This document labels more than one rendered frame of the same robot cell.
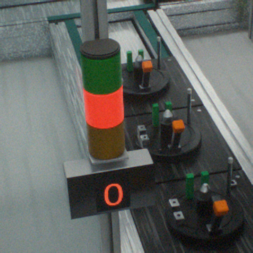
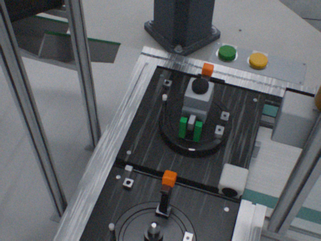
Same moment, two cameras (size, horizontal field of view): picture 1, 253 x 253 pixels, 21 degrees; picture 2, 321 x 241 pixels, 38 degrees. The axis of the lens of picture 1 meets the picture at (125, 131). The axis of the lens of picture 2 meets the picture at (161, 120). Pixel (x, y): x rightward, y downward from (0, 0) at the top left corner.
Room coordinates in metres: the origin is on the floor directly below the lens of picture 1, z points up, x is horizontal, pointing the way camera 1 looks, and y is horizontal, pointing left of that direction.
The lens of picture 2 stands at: (1.17, 0.00, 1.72)
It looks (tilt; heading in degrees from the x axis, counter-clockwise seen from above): 54 degrees down; 207
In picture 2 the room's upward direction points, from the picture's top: 2 degrees clockwise
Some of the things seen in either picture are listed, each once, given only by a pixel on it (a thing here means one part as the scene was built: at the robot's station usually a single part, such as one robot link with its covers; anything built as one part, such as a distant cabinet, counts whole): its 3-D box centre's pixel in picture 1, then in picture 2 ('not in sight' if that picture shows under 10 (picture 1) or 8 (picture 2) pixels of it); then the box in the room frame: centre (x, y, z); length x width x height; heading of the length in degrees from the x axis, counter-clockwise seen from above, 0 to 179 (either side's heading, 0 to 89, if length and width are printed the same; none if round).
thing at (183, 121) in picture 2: not in sight; (182, 127); (0.71, -0.19, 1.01); 0.01 x 0.01 x 0.05; 11
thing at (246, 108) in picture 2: not in sight; (194, 128); (0.66, -0.18, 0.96); 0.24 x 0.24 x 0.02; 11
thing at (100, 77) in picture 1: (101, 68); not in sight; (0.74, 0.03, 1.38); 0.05 x 0.05 x 0.05
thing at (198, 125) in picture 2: not in sight; (197, 131); (0.70, -0.16, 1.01); 0.01 x 0.01 x 0.05; 11
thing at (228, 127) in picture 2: not in sight; (195, 122); (0.66, -0.18, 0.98); 0.14 x 0.14 x 0.02
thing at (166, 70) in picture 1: (139, 69); not in sight; (1.39, -0.04, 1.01); 0.24 x 0.24 x 0.13; 11
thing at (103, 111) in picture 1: (103, 101); not in sight; (0.74, 0.03, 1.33); 0.05 x 0.05 x 0.05
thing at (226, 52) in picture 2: not in sight; (226, 53); (0.45, -0.21, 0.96); 0.04 x 0.04 x 0.02
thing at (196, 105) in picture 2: not in sight; (197, 100); (0.67, -0.18, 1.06); 0.08 x 0.04 x 0.07; 11
